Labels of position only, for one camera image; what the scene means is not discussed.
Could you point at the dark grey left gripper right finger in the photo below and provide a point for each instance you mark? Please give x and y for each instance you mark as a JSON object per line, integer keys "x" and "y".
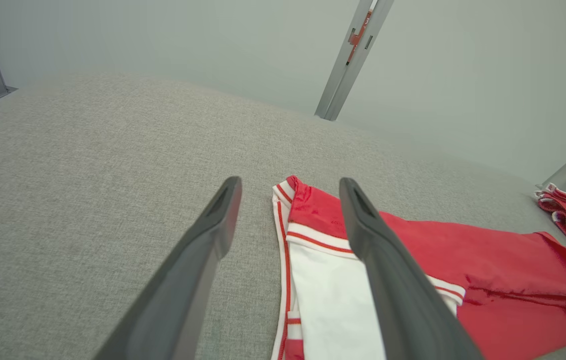
{"x": 403, "y": 300}

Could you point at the red basketball jersey number 23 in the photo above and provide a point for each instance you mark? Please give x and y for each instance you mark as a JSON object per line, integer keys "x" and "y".
{"x": 503, "y": 280}

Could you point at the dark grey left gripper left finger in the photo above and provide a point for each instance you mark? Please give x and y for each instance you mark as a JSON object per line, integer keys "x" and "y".
{"x": 183, "y": 295}

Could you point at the grey partition post red strip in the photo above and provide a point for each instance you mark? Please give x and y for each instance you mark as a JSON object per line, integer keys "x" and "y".
{"x": 348, "y": 65}

